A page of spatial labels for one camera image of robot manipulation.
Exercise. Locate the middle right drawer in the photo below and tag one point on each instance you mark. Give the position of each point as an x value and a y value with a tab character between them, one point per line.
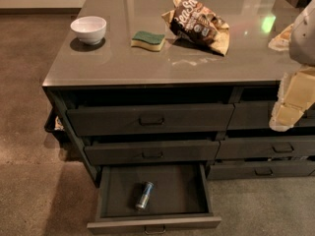
266	147

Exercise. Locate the white ceramic bowl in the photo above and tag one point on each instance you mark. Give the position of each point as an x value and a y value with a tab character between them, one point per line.
89	30

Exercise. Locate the green and yellow sponge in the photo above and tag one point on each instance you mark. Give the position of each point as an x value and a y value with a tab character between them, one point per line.
147	40

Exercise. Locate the top right drawer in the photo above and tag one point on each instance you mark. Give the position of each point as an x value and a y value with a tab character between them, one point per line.
251	115

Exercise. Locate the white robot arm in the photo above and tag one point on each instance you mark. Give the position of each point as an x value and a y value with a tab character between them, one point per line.
302	40

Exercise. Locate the bottom right drawer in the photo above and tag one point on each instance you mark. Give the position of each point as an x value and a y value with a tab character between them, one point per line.
249	170

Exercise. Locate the middle left drawer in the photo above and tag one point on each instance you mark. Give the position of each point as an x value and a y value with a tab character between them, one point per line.
146	152

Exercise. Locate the brown chip bag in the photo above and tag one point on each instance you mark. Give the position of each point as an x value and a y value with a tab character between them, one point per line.
193	21

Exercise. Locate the redbull can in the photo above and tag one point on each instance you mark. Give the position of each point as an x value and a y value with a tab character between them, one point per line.
143	201

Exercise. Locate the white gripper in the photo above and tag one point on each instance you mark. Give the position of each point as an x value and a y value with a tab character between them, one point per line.
303	38

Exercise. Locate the open bottom left drawer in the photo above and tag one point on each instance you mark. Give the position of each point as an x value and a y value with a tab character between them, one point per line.
179	199

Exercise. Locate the grey counter cabinet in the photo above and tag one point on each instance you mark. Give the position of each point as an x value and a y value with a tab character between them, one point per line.
113	73

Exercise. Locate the dark side basket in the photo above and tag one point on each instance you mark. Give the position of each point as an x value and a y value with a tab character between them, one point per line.
54	126

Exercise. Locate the top left drawer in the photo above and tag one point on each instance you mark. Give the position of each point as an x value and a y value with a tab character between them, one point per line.
149	119

